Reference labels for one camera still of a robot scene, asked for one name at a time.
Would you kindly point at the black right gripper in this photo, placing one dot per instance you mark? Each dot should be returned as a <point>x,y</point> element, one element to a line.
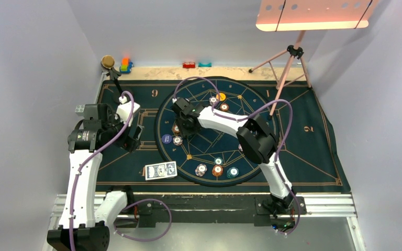
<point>184,130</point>

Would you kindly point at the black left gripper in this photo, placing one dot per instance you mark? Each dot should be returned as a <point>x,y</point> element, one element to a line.
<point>129,143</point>

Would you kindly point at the orange poker chip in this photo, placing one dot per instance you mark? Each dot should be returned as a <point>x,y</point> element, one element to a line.
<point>224,107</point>
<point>175,129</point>

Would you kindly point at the purple small blind button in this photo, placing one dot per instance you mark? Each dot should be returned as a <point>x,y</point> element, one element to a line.
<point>166,139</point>

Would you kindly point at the yellow big blind button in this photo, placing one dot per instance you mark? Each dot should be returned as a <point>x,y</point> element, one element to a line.
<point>221,97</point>

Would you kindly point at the teal poker chip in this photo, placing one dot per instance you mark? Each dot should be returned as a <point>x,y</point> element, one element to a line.
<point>218,161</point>

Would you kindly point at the pink white chip stack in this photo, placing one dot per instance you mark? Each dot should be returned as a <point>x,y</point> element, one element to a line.
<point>200,170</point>

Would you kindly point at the orange chip stack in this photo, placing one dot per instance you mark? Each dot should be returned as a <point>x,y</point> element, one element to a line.
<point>217,170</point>

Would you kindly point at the teal chip stack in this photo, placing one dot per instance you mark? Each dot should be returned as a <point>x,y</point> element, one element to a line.
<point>232,172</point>

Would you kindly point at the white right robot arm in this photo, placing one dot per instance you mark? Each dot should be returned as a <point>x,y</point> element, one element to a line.
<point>258,141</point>

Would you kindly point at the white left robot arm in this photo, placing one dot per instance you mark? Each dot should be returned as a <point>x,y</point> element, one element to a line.
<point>82,226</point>

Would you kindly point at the rectangular dark green poker mat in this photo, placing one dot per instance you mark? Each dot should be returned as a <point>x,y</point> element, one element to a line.
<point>308,157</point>

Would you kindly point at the blue playing card deck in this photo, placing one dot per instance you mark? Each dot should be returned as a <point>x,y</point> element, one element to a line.
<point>160,170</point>

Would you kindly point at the red toy block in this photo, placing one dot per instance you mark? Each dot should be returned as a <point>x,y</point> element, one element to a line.
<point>188,65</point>

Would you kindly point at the teal toy block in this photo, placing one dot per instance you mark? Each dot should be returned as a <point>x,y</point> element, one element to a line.
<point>204,64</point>

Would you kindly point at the round blue poker mat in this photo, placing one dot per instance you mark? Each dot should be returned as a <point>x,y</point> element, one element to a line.
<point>243,99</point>

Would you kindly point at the grey lego brick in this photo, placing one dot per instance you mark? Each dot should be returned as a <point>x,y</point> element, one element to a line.
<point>79,110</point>

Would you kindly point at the orange green blue toy blocks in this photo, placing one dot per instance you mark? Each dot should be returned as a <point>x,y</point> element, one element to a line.
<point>126,66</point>

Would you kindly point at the round brown knob stand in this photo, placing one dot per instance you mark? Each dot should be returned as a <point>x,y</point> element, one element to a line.
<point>107,63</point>

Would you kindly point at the pink music stand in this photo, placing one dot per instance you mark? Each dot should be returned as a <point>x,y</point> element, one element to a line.
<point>302,16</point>

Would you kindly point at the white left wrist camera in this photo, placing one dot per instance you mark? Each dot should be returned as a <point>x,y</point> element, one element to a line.
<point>127,110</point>

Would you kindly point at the aluminium frame rail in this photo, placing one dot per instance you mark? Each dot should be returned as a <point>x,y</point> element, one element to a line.
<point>187,207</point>

